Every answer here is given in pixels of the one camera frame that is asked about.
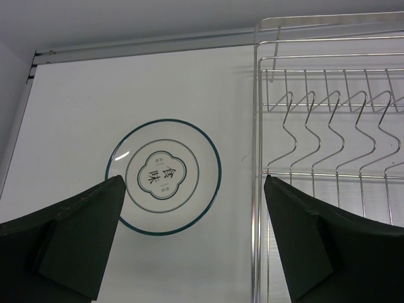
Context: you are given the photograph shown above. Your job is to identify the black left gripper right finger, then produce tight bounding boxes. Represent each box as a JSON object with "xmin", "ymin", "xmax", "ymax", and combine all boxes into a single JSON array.
[{"xmin": 264, "ymin": 176, "xmax": 403, "ymax": 302}]

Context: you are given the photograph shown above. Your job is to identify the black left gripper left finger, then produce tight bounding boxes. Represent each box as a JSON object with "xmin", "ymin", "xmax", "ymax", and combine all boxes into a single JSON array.
[{"xmin": 1, "ymin": 175, "xmax": 126, "ymax": 302}]

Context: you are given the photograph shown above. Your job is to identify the silver wire dish rack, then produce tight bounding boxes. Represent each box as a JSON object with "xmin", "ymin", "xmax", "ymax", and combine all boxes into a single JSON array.
[{"xmin": 252, "ymin": 11, "xmax": 403, "ymax": 302}]

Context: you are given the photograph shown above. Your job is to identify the aluminium table frame rail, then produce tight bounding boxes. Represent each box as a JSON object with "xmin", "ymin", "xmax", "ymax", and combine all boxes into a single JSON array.
[{"xmin": 1, "ymin": 11, "xmax": 403, "ymax": 184}]

